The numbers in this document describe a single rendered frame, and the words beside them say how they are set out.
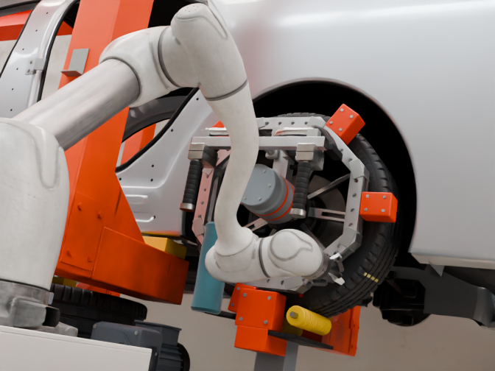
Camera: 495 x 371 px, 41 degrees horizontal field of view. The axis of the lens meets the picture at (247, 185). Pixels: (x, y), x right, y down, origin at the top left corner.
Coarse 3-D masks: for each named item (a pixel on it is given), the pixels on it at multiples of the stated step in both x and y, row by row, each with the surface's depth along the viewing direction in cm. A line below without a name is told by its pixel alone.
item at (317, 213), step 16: (256, 160) 226; (272, 160) 231; (336, 160) 226; (320, 192) 207; (240, 208) 233; (320, 208) 206; (240, 224) 234; (256, 224) 214; (272, 224) 211; (288, 224) 213; (304, 224) 207
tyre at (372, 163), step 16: (352, 144) 205; (368, 144) 204; (368, 160) 202; (384, 176) 199; (400, 208) 210; (368, 224) 195; (384, 224) 195; (400, 224) 209; (368, 240) 194; (384, 240) 195; (400, 240) 210; (352, 256) 194; (368, 256) 193; (384, 256) 201; (352, 272) 193; (368, 272) 197; (384, 272) 208; (224, 288) 209; (320, 288) 196; (336, 288) 194; (352, 288) 196; (368, 288) 205; (288, 304) 198; (304, 304) 196; (320, 304) 197; (336, 304) 201; (352, 304) 209
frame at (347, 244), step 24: (264, 120) 212; (288, 120) 208; (312, 120) 204; (216, 168) 215; (360, 168) 193; (216, 192) 216; (360, 192) 191; (360, 216) 193; (336, 240) 189; (360, 240) 191; (264, 288) 196; (288, 288) 191
